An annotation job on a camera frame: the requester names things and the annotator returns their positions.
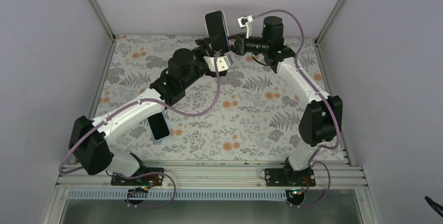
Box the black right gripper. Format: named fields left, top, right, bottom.
left=220, top=32, right=270, bottom=56

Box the blue-cased black phone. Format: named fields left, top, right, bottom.
left=147, top=112, right=171, bottom=142

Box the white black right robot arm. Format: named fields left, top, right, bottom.
left=231, top=15, right=343, bottom=186

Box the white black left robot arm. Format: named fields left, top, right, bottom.
left=59, top=35, right=231, bottom=185

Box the floral patterned table mat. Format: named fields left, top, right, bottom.
left=82, top=34, right=347, bottom=162

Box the black object at edge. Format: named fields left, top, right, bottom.
left=424, top=196, right=443, bottom=217

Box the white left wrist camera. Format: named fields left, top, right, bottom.
left=203, top=55, right=232, bottom=77

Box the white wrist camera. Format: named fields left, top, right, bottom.
left=203, top=55, right=232, bottom=77
left=237, top=15, right=254, bottom=39

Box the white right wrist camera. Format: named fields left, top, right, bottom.
left=237, top=15, right=254, bottom=39

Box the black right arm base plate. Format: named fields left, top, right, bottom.
left=264, top=168, right=316, bottom=187

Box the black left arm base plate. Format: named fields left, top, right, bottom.
left=110, top=168, right=164, bottom=187

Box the aluminium rail frame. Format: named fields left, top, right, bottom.
left=43, top=160, right=379, bottom=223

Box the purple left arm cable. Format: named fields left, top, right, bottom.
left=58, top=52, right=222, bottom=209

